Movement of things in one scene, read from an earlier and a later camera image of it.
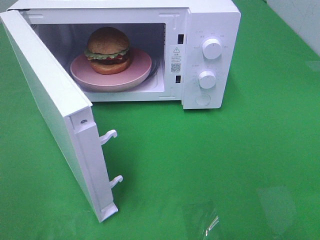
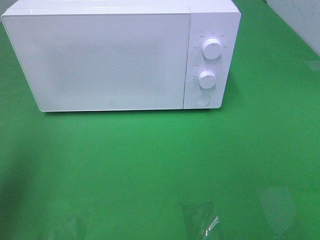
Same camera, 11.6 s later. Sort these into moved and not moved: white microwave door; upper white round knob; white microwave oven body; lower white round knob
Moved: white microwave door
Not moved: lower white round knob; white microwave oven body; upper white round knob
